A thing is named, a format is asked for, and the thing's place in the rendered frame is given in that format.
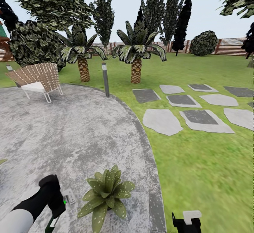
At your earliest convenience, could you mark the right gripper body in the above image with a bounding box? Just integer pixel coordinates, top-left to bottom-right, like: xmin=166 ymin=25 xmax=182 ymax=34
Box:
xmin=176 ymin=218 xmax=201 ymax=233

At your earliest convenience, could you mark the insectifuge atomizer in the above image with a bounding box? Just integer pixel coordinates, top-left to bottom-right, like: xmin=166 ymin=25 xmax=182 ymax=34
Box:
xmin=45 ymin=215 xmax=61 ymax=233

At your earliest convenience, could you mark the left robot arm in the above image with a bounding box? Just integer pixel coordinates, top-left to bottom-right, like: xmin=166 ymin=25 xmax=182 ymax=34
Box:
xmin=0 ymin=175 xmax=76 ymax=233

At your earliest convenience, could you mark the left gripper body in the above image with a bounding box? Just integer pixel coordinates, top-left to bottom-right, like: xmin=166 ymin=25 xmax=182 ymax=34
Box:
xmin=48 ymin=193 xmax=66 ymax=219

